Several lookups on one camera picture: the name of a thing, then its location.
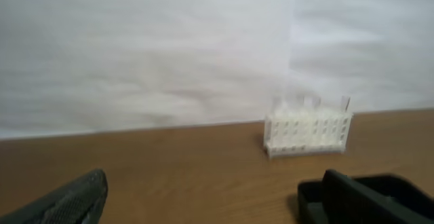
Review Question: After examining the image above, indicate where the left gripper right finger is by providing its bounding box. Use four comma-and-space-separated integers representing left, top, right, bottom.
321, 168, 434, 224

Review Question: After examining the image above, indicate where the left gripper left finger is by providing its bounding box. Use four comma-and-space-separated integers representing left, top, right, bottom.
0, 168, 109, 224

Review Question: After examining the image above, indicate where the black tray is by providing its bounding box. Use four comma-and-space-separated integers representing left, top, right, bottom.
296, 173, 434, 224

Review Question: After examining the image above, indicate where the white test tube rack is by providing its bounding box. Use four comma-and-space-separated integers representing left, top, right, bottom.
263, 110, 354, 160

